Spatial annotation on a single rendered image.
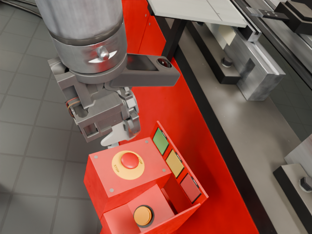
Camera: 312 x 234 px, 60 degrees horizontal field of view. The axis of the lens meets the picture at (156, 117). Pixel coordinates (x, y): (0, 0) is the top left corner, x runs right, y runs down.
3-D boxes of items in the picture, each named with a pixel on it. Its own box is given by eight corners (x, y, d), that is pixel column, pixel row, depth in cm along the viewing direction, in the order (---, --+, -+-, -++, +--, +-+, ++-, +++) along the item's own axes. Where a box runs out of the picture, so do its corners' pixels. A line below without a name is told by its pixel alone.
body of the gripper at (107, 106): (70, 107, 41) (41, 47, 31) (121, 85, 43) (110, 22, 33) (89, 146, 37) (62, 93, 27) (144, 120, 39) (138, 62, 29)
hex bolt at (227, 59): (219, 60, 74) (222, 55, 73) (227, 61, 75) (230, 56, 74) (224, 67, 72) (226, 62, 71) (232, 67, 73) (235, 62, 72)
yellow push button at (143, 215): (133, 213, 60) (130, 212, 58) (148, 204, 60) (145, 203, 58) (141, 229, 58) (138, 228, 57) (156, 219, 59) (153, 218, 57)
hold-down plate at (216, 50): (183, 22, 89) (186, 13, 87) (197, 23, 92) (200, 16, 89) (219, 84, 72) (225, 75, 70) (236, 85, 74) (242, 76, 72)
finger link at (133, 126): (119, 123, 44) (111, 91, 37) (129, 119, 45) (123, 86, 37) (132, 146, 42) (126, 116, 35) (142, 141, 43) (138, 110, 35)
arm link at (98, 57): (105, -11, 29) (139, 32, 25) (112, 23, 33) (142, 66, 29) (37, 10, 27) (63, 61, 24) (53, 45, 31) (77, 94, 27)
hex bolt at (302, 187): (295, 180, 52) (301, 176, 51) (305, 178, 54) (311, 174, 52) (304, 193, 51) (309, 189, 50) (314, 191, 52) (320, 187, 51)
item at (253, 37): (217, 3, 84) (221, -7, 82) (224, 4, 85) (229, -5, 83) (247, 41, 72) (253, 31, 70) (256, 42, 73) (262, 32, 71)
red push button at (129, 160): (115, 162, 59) (118, 153, 57) (131, 157, 61) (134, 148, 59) (122, 178, 57) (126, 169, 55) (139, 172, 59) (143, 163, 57)
